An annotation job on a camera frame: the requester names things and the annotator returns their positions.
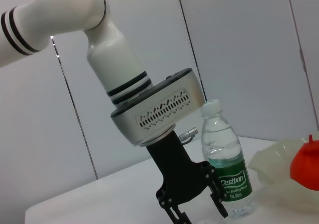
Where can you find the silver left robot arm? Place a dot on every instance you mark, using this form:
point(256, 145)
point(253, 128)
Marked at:
point(74, 17)

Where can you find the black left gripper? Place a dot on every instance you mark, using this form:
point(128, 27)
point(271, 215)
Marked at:
point(174, 169)

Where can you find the clear green-label water bottle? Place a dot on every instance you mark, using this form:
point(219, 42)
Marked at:
point(224, 164)

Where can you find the pale green glass fruit plate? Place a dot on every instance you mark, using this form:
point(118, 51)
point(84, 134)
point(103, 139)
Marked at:
point(274, 164)

